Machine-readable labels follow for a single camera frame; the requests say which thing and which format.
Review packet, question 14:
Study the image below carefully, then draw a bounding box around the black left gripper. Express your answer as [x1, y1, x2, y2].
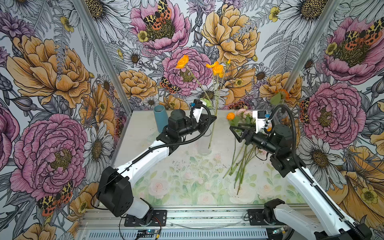
[178, 113, 217, 137]

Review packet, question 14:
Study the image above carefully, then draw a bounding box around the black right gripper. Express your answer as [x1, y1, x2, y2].
[229, 124, 279, 155]

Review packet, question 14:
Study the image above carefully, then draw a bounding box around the clear ribbed glass vase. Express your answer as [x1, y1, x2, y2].
[197, 130, 212, 156]

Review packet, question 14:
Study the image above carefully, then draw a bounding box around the orange poppy flower stem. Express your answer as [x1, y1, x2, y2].
[175, 54, 213, 108]

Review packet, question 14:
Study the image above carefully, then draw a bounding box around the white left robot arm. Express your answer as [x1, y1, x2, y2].
[95, 100, 217, 225]

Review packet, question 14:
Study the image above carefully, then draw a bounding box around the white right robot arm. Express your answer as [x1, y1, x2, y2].
[230, 105, 372, 240]

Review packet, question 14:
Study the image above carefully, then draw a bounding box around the tall teal cylinder vase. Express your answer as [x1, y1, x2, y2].
[154, 105, 169, 133]

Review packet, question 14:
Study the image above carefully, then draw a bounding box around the orange leafy flower stem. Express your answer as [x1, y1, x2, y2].
[244, 93, 296, 178]

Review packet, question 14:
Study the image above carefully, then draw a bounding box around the green circuit board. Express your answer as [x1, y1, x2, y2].
[135, 229, 161, 240]

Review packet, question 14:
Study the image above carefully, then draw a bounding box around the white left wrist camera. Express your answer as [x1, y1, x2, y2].
[190, 103, 204, 123]

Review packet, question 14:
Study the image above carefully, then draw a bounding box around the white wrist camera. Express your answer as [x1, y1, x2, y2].
[190, 103, 204, 123]
[253, 110, 272, 133]

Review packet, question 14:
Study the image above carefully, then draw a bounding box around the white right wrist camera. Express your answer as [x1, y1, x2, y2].
[253, 110, 272, 133]

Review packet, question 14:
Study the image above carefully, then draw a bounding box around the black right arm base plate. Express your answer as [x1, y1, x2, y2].
[247, 209, 285, 226]

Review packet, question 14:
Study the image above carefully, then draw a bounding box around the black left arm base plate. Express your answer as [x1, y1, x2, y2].
[124, 210, 168, 227]

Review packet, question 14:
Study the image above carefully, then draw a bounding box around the aluminium front frame rail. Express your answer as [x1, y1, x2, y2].
[75, 205, 305, 240]

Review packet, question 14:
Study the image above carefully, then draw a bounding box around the aluminium left corner post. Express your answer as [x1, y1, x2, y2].
[74, 1, 132, 117]

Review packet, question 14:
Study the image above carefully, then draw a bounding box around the aluminium corner post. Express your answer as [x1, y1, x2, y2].
[271, 0, 343, 113]
[74, 1, 132, 117]

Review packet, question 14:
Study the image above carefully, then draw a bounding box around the aluminium right corner post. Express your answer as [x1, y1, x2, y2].
[271, 0, 343, 113]

